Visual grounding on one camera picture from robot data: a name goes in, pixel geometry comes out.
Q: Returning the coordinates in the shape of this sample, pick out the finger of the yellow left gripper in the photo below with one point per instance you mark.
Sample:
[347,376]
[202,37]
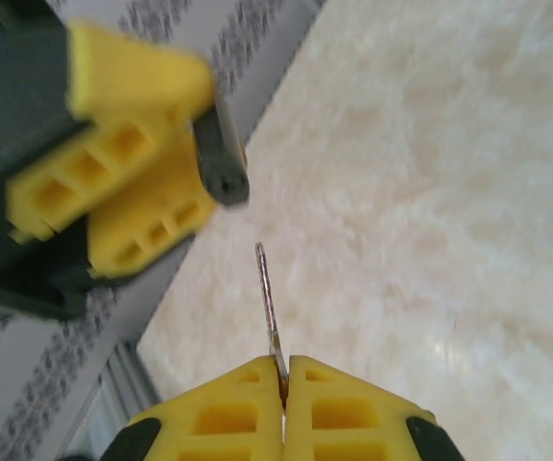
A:
[132,72]
[161,192]

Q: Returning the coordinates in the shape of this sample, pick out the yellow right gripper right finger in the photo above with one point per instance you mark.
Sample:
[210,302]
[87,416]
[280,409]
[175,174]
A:
[298,422]

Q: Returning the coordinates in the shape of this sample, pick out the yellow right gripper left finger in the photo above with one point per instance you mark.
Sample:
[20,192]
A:
[267,422]

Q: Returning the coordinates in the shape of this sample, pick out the silver key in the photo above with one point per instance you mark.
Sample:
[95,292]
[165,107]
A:
[266,288]

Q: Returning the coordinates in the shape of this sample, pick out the aluminium side rail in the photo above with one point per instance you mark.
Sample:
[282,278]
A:
[132,307]

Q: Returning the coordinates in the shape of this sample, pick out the aluminium mounting rail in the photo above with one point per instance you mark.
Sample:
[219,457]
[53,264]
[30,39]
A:
[123,384]

